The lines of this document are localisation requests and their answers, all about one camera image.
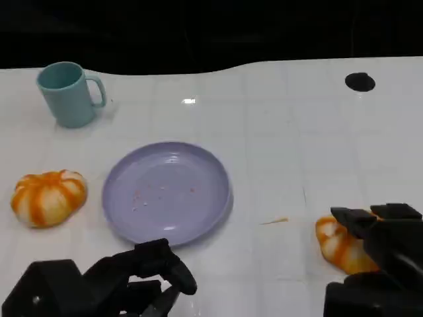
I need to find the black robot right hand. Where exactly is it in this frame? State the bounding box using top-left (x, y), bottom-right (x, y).
top-left (330, 202), bottom-right (423, 288)

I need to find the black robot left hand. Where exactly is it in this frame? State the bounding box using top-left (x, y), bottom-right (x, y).
top-left (82, 238), bottom-right (198, 317)

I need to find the orange white toy bread roll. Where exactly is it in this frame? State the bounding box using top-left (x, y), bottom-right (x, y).
top-left (10, 169), bottom-right (89, 229)
top-left (315, 211), bottom-right (381, 275)

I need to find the lilac plate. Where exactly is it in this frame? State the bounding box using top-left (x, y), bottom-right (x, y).
top-left (101, 141), bottom-right (234, 248)

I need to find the thin tan scrap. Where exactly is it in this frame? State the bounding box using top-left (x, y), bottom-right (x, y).
top-left (259, 217), bottom-right (289, 226)

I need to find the black round table grommet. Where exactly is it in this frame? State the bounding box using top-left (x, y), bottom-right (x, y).
top-left (344, 72), bottom-right (376, 92)

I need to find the pale green mug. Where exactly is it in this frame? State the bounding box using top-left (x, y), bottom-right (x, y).
top-left (36, 61), bottom-right (107, 129)

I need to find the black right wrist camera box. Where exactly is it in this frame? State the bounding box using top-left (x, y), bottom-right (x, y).
top-left (323, 271), bottom-right (423, 317)

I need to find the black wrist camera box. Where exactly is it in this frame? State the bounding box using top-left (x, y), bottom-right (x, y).
top-left (0, 260), bottom-right (87, 317)
top-left (323, 271), bottom-right (423, 317)

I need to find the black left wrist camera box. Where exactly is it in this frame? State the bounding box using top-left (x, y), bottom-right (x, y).
top-left (0, 260), bottom-right (87, 317)

